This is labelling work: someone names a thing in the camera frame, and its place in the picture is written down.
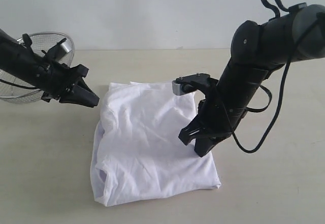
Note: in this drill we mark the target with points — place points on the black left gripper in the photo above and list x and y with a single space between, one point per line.
65 84

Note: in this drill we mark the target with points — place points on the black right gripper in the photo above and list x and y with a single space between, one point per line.
218 115

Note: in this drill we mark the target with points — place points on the white t-shirt red lettering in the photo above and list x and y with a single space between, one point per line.
137 154

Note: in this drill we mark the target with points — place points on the metal wire mesh basket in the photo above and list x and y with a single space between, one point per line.
15 91

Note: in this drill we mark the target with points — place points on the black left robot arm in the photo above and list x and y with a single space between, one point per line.
19 60

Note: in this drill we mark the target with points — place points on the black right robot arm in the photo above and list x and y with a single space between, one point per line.
256 52

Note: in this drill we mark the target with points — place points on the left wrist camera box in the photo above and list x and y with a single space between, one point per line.
58 51

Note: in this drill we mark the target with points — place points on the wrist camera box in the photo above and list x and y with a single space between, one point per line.
188 84
58 51

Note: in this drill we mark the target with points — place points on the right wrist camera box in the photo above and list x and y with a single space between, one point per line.
188 84

